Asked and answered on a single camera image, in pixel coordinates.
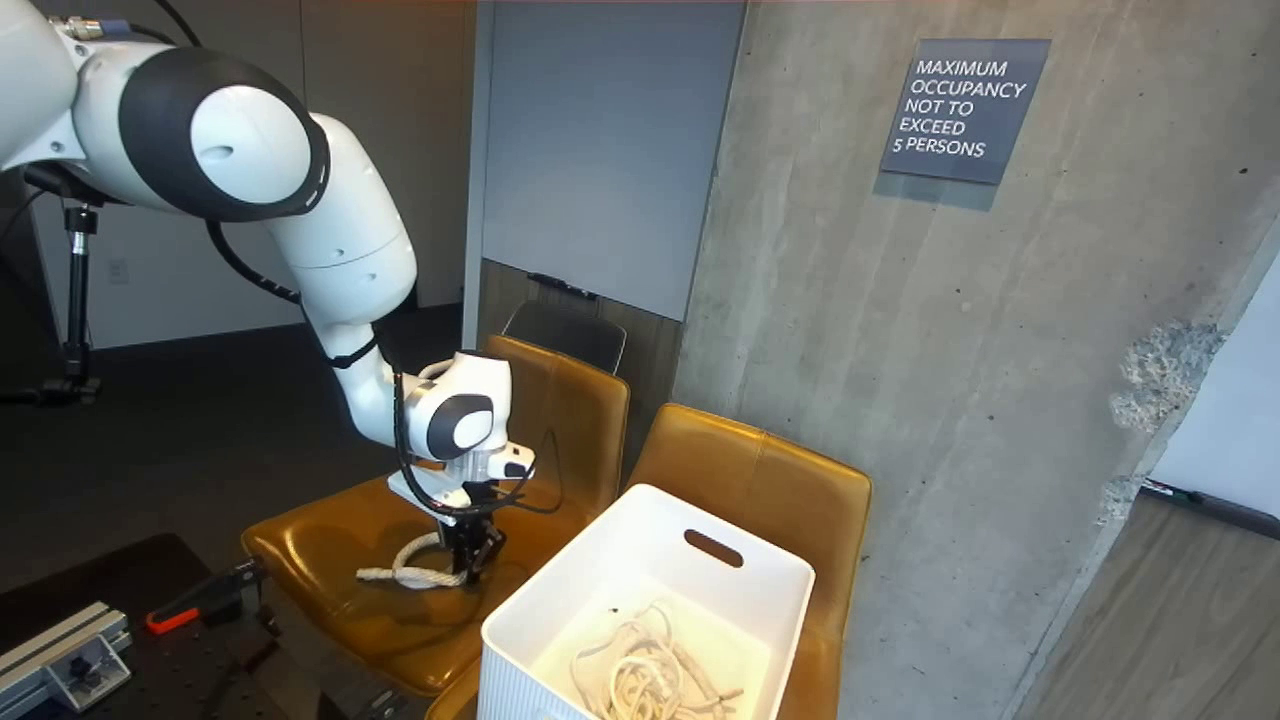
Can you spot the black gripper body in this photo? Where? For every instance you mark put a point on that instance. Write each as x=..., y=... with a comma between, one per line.
x=475, y=526

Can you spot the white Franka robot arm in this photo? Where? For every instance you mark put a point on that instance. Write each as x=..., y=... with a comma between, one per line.
x=347, y=253

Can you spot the white plastic storage bin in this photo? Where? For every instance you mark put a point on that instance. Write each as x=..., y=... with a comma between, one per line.
x=643, y=561

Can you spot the gold leather chair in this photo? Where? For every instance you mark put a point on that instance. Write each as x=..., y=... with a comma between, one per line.
x=572, y=413
x=761, y=464

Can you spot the black whiteboard ledge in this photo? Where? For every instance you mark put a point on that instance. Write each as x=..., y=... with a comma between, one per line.
x=565, y=282

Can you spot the white wall whiteboard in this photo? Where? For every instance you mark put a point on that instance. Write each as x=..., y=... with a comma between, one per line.
x=601, y=144

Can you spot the black camera tripod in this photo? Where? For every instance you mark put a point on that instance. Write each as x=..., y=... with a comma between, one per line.
x=77, y=294

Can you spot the grey occupancy wall sign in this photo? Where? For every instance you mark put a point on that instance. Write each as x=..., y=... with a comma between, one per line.
x=960, y=114

